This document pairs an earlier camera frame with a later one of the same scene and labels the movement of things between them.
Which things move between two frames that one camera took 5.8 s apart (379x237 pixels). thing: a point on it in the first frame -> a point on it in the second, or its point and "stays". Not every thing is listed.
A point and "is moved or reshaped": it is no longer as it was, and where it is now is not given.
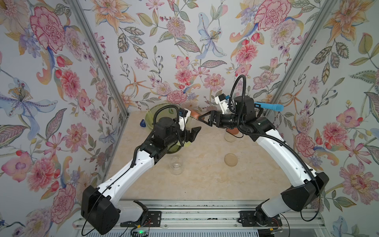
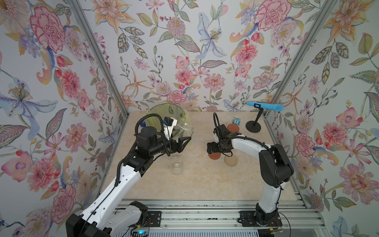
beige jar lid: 231,160 stays
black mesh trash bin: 157,111 stays
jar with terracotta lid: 193,121 is moved or reshaped
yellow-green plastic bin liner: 167,111 stays
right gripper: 214,119 -> 213,149
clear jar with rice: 176,165 stays
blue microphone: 276,107 stays
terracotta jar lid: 195,115 -> 214,156
